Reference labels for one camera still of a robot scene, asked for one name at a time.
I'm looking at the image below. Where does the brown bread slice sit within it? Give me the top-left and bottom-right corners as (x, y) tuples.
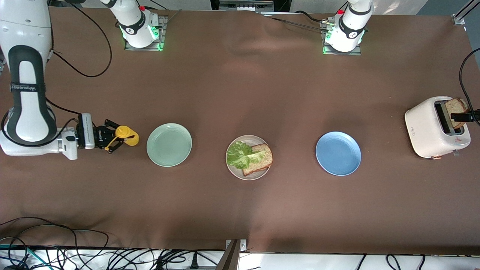
(445, 98), (470, 129)
(242, 144), (273, 177)

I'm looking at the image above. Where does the yellow mustard squeeze bottle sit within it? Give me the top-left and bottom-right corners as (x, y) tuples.
(108, 126), (140, 151)

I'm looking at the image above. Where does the green lettuce leaf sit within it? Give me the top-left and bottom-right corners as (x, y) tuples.
(226, 141), (256, 170)

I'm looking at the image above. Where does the green plate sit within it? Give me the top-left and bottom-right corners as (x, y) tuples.
(146, 123), (193, 167)

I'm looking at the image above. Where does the beige plate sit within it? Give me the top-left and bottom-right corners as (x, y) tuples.
(225, 135), (273, 181)

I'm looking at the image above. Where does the blue plate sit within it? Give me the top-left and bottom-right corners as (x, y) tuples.
(315, 131), (362, 176)

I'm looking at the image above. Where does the white toaster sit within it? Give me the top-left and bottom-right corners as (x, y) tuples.
(404, 96), (472, 161)

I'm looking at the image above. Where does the thin grey rod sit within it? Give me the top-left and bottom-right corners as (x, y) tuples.
(160, 9), (183, 30)

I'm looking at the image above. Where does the brown tablecloth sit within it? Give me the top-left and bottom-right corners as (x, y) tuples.
(0, 6), (480, 256)

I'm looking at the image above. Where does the grey power strip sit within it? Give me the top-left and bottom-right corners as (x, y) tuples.
(210, 0), (291, 14)

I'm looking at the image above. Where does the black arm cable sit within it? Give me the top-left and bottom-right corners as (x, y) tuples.
(459, 48), (480, 126)
(51, 0), (112, 78)
(1, 98), (81, 147)

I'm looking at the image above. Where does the aluminium frame profile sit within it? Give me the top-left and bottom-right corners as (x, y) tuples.
(452, 0), (480, 26)

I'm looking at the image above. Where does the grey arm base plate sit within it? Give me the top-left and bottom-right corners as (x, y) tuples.
(322, 21), (362, 57)
(124, 17), (166, 51)

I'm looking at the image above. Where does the long black floor cable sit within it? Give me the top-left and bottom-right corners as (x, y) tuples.
(0, 217), (109, 259)

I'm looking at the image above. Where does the teal cable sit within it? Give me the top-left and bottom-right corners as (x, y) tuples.
(0, 244), (40, 269)

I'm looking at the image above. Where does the dark grey post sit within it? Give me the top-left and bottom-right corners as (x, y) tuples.
(220, 240), (240, 270)

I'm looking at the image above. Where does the silver metal bracket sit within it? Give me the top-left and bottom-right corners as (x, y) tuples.
(225, 239), (247, 252)

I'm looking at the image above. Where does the thick black base cable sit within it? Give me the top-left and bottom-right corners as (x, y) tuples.
(294, 10), (327, 24)

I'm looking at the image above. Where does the thin grey base cable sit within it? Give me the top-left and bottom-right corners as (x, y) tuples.
(261, 14), (327, 30)

